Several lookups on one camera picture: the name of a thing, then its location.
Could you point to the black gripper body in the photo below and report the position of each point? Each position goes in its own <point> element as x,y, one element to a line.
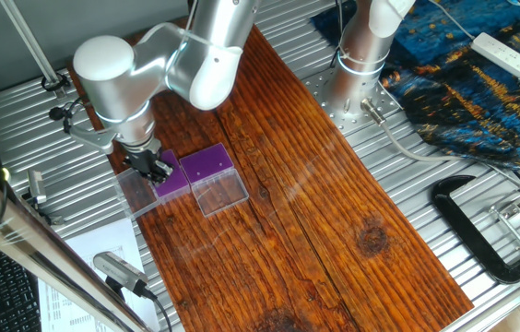
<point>145,159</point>

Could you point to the aluminium profile post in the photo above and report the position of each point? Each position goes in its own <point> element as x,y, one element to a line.
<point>30,41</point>

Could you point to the brown wooden board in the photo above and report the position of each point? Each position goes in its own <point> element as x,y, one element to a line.
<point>310,207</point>

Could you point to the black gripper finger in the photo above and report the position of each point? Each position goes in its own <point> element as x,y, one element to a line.
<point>164,167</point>
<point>151,174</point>

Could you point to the silver camera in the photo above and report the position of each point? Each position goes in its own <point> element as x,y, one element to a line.
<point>117,269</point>

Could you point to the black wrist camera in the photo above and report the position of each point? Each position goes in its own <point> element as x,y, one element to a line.
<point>56,113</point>

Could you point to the small grey camera box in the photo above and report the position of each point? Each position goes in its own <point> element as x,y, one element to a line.
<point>36,186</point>

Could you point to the blue patterned cloth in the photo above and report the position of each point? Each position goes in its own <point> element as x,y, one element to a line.
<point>449,106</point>

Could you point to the black keyboard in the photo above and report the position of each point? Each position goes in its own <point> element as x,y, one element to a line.
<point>2,295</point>

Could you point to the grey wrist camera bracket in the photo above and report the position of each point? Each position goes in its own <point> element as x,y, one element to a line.
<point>91,137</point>

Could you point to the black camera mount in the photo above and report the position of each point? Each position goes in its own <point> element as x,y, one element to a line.
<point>45,214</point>

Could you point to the black C-clamp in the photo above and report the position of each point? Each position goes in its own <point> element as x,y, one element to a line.
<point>467,230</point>

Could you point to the silver perforated base plate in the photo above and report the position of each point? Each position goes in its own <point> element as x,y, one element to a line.
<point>329,103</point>

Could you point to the purple pipette tip box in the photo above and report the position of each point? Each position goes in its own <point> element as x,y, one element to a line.
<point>209,159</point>
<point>179,184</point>

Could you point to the shiny metal bar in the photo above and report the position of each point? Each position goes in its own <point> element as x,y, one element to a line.
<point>34,249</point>

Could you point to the white power strip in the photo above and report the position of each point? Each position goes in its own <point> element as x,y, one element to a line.
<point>502,54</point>

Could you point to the white printed paper sheet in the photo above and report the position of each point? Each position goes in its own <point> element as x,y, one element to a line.
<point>103,235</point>

